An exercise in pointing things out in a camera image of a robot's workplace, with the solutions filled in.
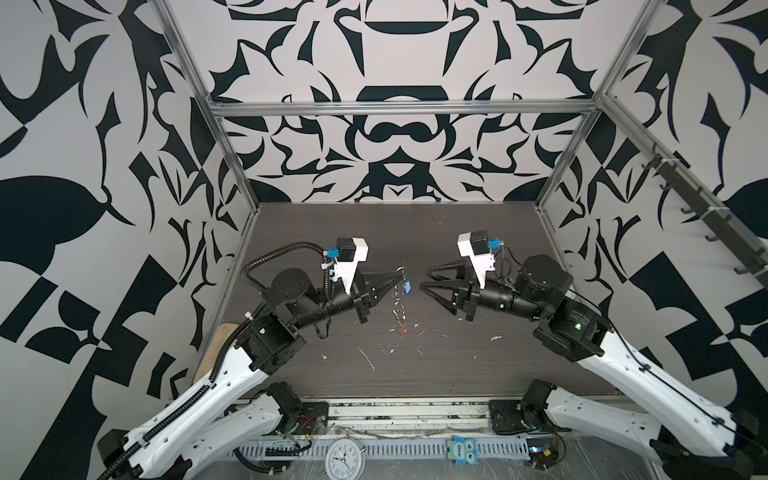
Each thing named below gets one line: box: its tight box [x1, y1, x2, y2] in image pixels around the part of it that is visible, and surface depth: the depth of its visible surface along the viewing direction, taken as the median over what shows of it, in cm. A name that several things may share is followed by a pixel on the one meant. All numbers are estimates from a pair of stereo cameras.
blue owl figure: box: [447, 436, 479, 466], surface depth 71 cm
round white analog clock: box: [318, 434, 367, 480], surface depth 67 cm
